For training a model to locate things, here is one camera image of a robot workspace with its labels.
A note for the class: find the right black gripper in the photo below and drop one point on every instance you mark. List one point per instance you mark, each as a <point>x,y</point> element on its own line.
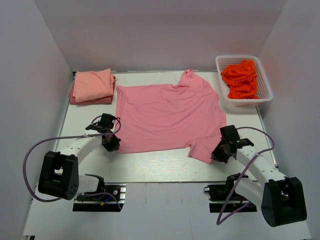
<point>219,155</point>

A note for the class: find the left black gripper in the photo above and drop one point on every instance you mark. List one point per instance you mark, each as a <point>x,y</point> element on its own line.
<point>111,144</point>

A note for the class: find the pink t shirt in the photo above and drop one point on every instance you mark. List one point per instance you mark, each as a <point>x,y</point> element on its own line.
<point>161,117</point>

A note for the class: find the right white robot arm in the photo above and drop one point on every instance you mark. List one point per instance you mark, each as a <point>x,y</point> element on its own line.
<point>260,186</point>

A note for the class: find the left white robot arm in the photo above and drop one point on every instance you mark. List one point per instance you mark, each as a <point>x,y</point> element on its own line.
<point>59,176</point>

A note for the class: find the folded salmon t shirt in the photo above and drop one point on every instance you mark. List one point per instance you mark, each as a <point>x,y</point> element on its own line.
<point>92,88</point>

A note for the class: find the white plastic basket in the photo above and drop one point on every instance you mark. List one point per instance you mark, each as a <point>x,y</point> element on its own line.
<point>263,88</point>

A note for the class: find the orange t shirt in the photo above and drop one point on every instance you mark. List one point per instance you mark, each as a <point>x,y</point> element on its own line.
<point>241,80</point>

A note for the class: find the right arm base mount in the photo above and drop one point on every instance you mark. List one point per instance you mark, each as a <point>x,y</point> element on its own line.
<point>219,192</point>

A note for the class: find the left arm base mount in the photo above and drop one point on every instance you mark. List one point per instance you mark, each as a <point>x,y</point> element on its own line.
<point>104,203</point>

